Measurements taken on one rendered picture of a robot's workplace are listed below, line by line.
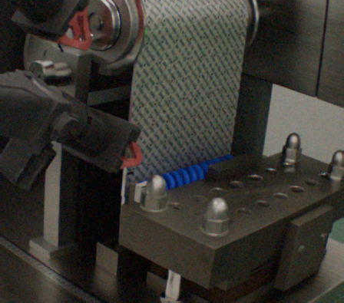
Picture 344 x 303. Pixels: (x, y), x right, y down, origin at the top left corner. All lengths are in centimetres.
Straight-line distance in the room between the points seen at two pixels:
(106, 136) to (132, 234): 14
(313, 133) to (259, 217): 300
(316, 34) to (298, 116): 285
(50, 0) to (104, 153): 21
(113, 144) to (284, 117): 317
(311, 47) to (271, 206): 29
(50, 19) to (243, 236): 36
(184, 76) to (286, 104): 301
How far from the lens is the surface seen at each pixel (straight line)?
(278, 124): 413
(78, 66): 104
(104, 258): 110
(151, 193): 99
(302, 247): 107
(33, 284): 105
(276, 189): 113
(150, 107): 105
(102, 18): 101
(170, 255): 97
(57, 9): 93
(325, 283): 115
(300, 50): 123
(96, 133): 95
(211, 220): 94
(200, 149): 116
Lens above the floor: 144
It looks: 18 degrees down
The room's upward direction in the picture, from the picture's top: 7 degrees clockwise
